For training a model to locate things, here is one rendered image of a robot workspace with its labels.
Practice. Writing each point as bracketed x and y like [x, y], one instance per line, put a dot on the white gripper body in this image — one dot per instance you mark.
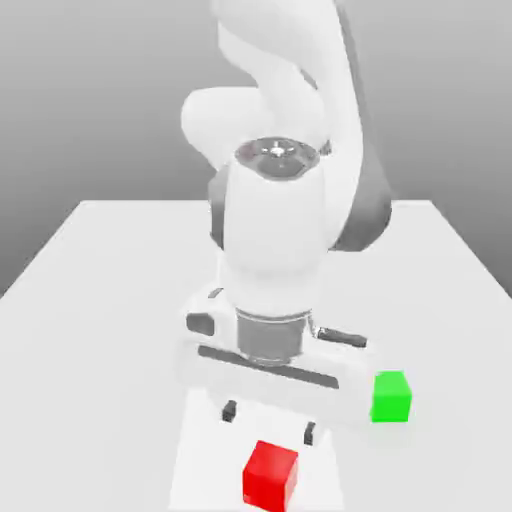
[280, 395]

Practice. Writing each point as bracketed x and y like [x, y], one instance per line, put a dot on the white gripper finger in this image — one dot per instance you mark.
[228, 412]
[309, 434]

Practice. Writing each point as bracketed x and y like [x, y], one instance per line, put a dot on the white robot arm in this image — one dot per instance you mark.
[276, 224]

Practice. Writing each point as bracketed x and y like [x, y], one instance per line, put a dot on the small red cube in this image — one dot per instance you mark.
[270, 476]

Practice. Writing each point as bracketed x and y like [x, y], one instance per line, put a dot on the small green cube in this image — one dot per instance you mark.
[391, 396]

